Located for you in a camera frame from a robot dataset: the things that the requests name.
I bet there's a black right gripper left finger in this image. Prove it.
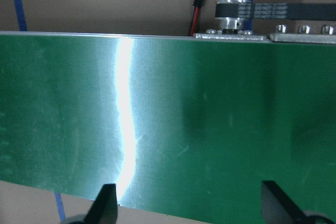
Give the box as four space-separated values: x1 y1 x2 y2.
83 184 118 223

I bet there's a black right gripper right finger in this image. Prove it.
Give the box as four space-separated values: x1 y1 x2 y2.
261 180 306 223

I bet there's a green conveyor belt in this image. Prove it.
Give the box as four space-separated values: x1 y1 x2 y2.
1 33 335 223

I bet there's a silver drive pulley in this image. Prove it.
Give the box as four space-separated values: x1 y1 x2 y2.
215 0 252 33

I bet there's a black timing belt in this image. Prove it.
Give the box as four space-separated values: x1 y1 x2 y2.
215 2 336 21

